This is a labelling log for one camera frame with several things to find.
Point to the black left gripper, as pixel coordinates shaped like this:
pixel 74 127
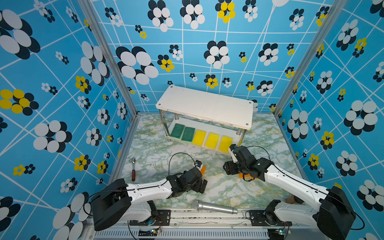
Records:
pixel 199 188

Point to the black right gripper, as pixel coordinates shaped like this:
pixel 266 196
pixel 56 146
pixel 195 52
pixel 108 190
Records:
pixel 229 168

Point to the orange sponge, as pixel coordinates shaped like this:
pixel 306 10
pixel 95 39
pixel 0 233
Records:
pixel 203 169
pixel 246 177

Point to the yellow sponge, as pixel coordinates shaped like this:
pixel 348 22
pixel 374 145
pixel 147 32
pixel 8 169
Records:
pixel 225 144
pixel 199 137
pixel 212 141

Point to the green sponge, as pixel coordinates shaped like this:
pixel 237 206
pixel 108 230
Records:
pixel 177 131
pixel 188 134

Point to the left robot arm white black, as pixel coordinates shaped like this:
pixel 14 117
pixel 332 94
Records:
pixel 120 201

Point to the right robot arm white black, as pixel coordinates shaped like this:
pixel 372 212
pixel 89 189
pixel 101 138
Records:
pixel 328 210

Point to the white two-tier shelf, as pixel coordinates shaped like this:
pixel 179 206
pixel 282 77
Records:
pixel 213 113

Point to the silver microphone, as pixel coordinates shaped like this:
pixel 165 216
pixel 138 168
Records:
pixel 205 206

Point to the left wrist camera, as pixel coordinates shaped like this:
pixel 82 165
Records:
pixel 198 163

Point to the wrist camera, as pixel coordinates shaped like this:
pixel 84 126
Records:
pixel 233 149
pixel 198 163

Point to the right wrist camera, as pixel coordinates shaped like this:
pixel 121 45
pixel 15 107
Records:
pixel 233 149

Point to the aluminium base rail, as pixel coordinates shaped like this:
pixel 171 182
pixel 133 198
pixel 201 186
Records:
pixel 188 224

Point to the red handled ratchet wrench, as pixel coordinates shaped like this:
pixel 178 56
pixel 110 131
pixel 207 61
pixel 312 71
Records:
pixel 133 175

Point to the aluminium frame post right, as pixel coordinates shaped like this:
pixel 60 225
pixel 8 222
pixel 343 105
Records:
pixel 323 31

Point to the aluminium frame post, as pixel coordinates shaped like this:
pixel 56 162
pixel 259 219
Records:
pixel 323 31
pixel 107 52

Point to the aluminium frame post left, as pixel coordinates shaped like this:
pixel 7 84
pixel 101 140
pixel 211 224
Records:
pixel 107 52

